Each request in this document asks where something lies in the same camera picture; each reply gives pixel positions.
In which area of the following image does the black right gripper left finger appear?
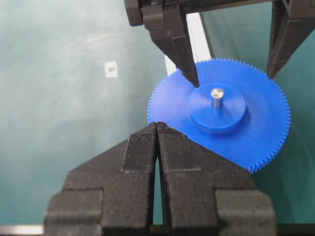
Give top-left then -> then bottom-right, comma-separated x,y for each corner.
44,123 -> 157,236

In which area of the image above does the large blue plastic gear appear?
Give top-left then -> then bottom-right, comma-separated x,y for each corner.
147,58 -> 291,173

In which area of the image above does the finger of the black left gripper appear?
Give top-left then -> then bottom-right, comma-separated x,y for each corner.
267,0 -> 315,78
141,0 -> 199,88

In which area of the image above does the small white paper tag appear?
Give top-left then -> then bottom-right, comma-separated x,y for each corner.
104,61 -> 118,78

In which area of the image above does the upper steel shaft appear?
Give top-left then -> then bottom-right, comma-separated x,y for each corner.
210,88 -> 224,109

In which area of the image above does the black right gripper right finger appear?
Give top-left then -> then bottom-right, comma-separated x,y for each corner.
157,122 -> 277,236

